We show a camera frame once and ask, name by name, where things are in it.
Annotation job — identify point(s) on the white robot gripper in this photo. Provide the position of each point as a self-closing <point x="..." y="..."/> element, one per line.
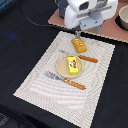
<point x="89" y="14"/>

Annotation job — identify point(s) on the orange toy bread loaf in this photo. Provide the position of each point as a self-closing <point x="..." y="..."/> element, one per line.
<point x="79" y="45"/>

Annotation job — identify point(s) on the yellow toy butter box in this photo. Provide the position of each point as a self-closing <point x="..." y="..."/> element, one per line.
<point x="72" y="63"/>

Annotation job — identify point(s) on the grey toy pot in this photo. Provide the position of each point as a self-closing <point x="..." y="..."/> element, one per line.
<point x="62" y="4"/>

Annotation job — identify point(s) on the beige bowl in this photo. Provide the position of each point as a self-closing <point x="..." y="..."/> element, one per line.
<point x="123" y="14"/>

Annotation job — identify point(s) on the round wooden plate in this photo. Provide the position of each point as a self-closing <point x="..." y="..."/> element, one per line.
<point x="63" y="68"/>

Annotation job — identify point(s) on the white woven placemat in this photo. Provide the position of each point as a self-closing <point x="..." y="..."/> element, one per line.
<point x="70" y="103"/>

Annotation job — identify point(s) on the toy knife wooden handle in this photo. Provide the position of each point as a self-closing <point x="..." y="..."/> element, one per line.
<point x="80" y="56"/>

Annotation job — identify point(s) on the toy fork wooden handle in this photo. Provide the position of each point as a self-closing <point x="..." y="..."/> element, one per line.
<point x="55" y="77"/>

